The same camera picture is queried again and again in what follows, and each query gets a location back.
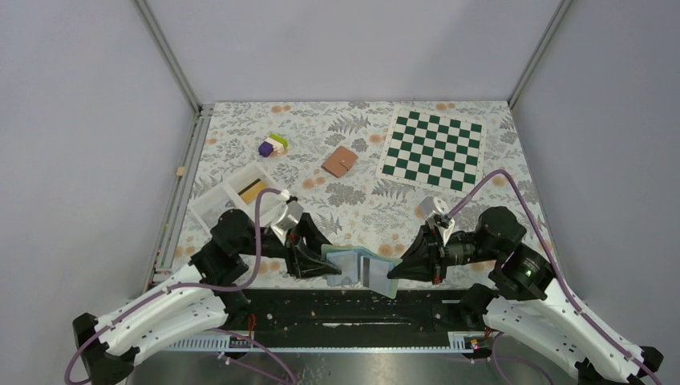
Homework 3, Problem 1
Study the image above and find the left controller board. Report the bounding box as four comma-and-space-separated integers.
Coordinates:
229, 335, 254, 349

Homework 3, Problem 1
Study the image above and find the lime green toy block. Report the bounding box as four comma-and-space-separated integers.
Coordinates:
269, 133, 288, 149

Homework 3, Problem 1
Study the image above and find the controller board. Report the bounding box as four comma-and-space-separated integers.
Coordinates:
229, 335, 254, 349
463, 336, 492, 351

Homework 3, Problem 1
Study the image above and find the green white chess mat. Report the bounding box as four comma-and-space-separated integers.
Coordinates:
375, 106, 489, 194

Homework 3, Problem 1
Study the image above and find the clear plastic divided tray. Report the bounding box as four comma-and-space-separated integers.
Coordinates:
188, 162, 284, 233

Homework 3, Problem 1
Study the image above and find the right aluminium frame post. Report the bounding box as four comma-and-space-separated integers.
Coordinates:
507, 0, 574, 110

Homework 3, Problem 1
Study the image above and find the perforated metal strip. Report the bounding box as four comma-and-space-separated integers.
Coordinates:
166, 332, 487, 354

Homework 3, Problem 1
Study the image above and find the left aluminium frame post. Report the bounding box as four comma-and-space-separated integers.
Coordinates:
132, 0, 202, 115

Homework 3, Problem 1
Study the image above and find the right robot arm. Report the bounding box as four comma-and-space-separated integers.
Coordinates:
387, 206, 663, 384

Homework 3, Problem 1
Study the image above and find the gold card in tray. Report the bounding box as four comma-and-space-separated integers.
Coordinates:
238, 179, 269, 205

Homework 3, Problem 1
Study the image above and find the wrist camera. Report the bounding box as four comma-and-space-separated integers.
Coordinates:
269, 201, 304, 245
418, 197, 455, 245

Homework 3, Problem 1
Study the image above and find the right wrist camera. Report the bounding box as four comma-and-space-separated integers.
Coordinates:
418, 197, 455, 245

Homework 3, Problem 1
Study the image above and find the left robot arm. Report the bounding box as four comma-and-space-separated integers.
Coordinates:
72, 209, 342, 384

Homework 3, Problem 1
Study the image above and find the aluminium frame post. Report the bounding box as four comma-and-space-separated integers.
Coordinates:
132, 0, 202, 115
507, 0, 574, 110

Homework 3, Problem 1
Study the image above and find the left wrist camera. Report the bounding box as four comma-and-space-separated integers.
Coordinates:
269, 201, 304, 245

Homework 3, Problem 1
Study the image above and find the cream toy block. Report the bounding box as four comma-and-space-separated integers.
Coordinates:
265, 137, 285, 156

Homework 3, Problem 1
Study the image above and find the right controller board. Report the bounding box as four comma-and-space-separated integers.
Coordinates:
463, 336, 492, 351

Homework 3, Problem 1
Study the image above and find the floral table cloth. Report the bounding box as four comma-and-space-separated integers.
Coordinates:
154, 101, 553, 281

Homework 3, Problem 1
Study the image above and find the purple toy block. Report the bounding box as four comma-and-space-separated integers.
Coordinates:
258, 141, 275, 158

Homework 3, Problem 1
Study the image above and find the green card holder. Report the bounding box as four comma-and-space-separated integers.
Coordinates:
321, 245, 400, 299

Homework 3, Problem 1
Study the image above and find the brown leather wallet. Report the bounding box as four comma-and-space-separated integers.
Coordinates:
322, 146, 358, 178

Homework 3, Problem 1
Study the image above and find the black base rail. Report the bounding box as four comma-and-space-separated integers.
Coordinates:
222, 289, 487, 343

